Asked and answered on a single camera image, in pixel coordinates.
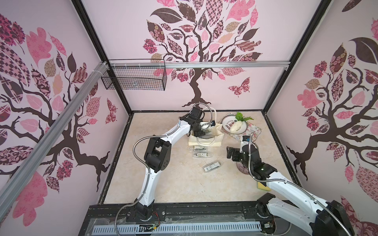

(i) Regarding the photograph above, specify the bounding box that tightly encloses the purple glass bowl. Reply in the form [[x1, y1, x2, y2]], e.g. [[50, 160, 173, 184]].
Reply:
[[236, 162, 249, 175]]

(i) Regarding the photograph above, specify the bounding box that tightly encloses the white toy radish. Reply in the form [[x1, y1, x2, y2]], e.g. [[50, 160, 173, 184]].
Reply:
[[230, 112, 254, 133]]

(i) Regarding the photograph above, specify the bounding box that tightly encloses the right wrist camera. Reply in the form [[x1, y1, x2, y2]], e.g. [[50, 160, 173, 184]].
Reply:
[[240, 136, 252, 153]]

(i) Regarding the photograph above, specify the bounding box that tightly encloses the white cable duct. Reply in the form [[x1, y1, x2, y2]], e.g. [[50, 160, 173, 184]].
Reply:
[[91, 221, 261, 236]]

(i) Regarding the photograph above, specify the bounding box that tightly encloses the silver rail left wall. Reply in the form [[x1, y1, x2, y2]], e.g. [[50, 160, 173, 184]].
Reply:
[[1, 62, 108, 219]]

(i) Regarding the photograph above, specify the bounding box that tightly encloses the cream canvas tote bag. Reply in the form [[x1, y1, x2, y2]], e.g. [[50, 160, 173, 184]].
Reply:
[[188, 107, 224, 147]]

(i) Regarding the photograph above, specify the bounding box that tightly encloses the yellow sponge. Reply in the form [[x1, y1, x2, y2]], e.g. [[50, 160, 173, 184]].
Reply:
[[257, 182, 271, 192]]

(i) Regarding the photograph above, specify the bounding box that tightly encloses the metal conduit cable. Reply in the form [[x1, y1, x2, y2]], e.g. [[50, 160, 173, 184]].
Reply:
[[247, 135, 352, 236], [114, 102, 214, 236]]

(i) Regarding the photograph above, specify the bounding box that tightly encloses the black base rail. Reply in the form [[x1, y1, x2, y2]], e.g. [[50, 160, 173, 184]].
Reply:
[[78, 200, 334, 236]]

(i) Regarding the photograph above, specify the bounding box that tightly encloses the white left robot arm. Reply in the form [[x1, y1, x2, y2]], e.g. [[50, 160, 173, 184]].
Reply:
[[132, 106, 204, 221]]

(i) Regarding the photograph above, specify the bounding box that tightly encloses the silver rail back wall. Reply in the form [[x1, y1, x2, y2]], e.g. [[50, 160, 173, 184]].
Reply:
[[110, 61, 290, 69]]

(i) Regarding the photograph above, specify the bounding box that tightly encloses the silver rail wall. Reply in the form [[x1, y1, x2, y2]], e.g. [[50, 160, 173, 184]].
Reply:
[[1, 62, 108, 219], [110, 61, 290, 69]]

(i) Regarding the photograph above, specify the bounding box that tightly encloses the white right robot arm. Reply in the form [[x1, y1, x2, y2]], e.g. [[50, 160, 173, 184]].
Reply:
[[226, 142, 355, 236]]

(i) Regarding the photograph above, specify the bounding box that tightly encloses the white round plate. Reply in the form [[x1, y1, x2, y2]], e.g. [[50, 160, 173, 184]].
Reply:
[[221, 115, 248, 134]]

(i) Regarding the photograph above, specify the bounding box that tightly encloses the right metal conduit cable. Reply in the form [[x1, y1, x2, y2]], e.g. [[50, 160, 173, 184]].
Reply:
[[247, 135, 352, 236]]

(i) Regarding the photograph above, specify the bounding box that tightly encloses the compass set case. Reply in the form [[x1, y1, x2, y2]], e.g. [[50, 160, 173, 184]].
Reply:
[[188, 145, 207, 151], [202, 161, 222, 173], [192, 151, 213, 158]]

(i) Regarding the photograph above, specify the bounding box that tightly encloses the left metal conduit cable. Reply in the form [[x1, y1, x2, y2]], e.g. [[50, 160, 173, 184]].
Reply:
[[114, 102, 214, 236]]

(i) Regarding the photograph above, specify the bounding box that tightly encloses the black wire basket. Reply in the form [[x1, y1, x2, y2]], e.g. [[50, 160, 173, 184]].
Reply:
[[101, 59, 167, 91]]

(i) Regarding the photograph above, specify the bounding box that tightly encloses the floral rectangular tray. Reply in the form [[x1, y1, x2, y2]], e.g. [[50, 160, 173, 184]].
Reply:
[[221, 122, 262, 142]]

